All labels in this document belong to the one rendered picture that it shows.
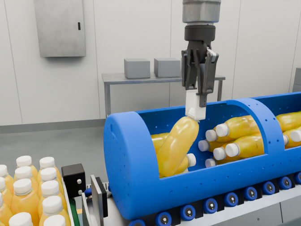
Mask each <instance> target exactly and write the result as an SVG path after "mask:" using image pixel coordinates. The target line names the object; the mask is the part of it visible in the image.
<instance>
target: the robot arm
mask: <svg viewBox="0 0 301 226"><path fill-rule="evenodd" d="M182 4H183V7H182V22H183V23H187V26H185V35H184V39H185V41H188V42H189V43H188V47H187V49H186V50H182V51H181V55H182V86H183V87H185V89H186V108H185V115H186V114H188V112H189V110H190V109H191V108H193V109H195V116H194V119H195V120H203V119H205V116H206V102H207V95H208V94H210V93H213V91H214V83H215V72H216V63H217V60H218V58H219V53H214V52H213V51H212V48H211V41H214V40H215V30H216V27H215V26H214V23H218V22H219V16H220V4H221V0H183V1H182ZM197 77H198V93H197V88H196V87H195V85H196V80H197Z"/></svg>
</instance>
